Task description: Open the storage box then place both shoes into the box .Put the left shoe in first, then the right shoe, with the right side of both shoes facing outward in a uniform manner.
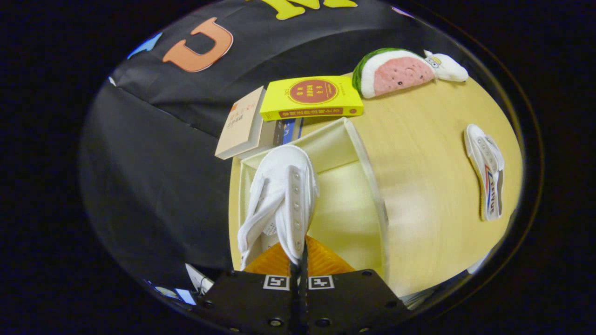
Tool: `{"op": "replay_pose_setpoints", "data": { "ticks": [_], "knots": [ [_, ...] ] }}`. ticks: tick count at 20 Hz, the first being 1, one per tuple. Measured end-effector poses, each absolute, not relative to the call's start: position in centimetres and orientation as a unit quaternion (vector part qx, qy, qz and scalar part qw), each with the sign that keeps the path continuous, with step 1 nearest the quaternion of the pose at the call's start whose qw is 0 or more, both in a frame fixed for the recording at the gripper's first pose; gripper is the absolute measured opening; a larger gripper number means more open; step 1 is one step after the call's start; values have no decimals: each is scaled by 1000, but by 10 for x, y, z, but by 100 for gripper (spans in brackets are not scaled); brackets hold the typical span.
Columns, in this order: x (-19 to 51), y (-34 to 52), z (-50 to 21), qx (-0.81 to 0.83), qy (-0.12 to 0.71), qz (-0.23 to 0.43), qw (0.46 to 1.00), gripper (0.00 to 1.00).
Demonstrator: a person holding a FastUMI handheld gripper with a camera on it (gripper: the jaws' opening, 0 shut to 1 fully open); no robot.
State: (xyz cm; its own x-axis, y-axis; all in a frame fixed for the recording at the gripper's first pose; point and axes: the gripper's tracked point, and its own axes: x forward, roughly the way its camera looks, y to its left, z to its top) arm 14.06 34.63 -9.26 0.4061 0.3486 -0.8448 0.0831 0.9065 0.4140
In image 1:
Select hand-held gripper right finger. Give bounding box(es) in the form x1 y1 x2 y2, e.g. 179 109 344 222
299 235 410 335

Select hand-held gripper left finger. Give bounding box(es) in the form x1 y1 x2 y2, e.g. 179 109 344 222
193 241 299 335

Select beige fabric storage box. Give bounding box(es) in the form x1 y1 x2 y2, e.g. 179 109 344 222
228 117 391 284

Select white canvas shoe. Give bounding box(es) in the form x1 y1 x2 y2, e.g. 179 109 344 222
464 124 505 221
237 144 320 270

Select white device with black parts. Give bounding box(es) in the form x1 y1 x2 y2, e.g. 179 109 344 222
185 264 215 295

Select blue book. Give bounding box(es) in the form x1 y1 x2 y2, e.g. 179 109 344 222
275 118 304 147

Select beige book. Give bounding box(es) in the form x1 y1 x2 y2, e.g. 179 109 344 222
215 86 275 160

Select yellow book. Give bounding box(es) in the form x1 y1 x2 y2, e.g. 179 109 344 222
259 75 364 121

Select watermelon slice plush toy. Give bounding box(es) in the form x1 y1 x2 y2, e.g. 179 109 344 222
352 48 436 99

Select white plush toy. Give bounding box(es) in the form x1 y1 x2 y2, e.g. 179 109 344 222
423 50 469 83

